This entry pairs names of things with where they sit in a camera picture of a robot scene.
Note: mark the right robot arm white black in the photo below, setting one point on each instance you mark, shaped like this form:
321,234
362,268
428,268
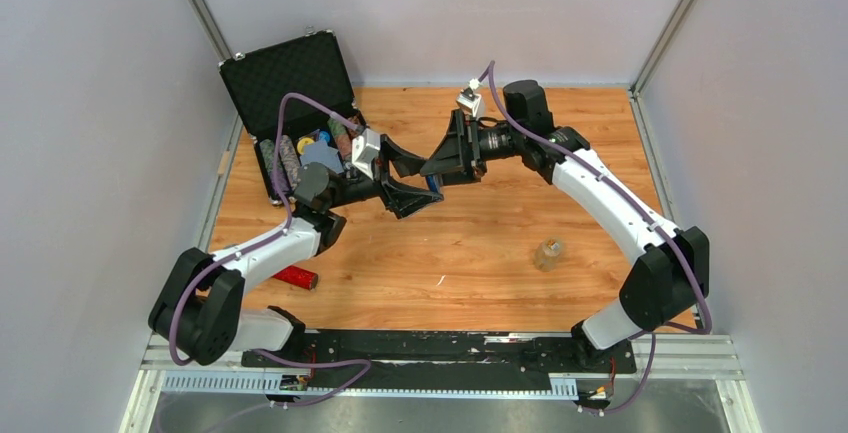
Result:
669,266

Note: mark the pink green chip stack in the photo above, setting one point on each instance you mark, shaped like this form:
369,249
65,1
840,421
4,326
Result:
341,137

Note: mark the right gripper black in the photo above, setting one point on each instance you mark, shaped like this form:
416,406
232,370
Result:
448,159

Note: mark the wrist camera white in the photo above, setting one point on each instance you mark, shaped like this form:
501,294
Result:
365,151
470,101

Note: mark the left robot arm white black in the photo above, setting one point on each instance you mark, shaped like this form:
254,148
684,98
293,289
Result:
199,310

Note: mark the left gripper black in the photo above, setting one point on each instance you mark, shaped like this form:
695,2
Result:
401,200

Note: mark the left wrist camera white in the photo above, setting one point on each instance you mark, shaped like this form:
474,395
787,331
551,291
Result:
365,151

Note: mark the blue playing card deck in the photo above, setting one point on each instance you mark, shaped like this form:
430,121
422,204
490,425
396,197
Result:
323,153

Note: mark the red glitter tube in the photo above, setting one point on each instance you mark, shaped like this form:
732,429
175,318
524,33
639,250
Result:
298,277

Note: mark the purple chip stack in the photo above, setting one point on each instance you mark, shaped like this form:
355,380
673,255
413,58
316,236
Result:
290,160

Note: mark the yellow dealer button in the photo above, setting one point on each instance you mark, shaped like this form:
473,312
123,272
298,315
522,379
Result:
302,143

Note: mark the clear pill bottle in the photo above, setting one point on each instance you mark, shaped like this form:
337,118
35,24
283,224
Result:
548,253

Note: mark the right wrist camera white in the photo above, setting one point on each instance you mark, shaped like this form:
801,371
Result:
470,101

